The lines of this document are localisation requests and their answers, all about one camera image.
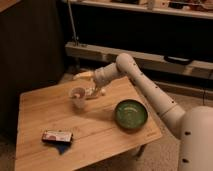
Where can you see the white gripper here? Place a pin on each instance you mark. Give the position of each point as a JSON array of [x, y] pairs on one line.
[[99, 79]]

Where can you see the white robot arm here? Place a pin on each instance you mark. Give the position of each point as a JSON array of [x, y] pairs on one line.
[[194, 128]]

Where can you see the green ceramic bowl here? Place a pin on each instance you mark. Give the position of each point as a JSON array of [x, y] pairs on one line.
[[130, 114]]

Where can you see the small white plastic bottle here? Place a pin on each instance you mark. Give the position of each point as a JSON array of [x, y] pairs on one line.
[[102, 92]]

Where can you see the wooden table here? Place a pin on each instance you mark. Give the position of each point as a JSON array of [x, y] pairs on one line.
[[96, 135]]

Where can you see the red and white snack packet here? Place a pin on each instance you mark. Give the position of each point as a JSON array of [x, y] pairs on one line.
[[57, 137]]

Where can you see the blue cloth piece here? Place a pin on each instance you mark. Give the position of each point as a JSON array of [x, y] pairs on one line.
[[62, 148]]

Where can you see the metal stand pole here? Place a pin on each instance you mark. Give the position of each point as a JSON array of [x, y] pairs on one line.
[[75, 37]]

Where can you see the upper wooden shelf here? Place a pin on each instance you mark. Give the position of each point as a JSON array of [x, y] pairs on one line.
[[185, 8]]

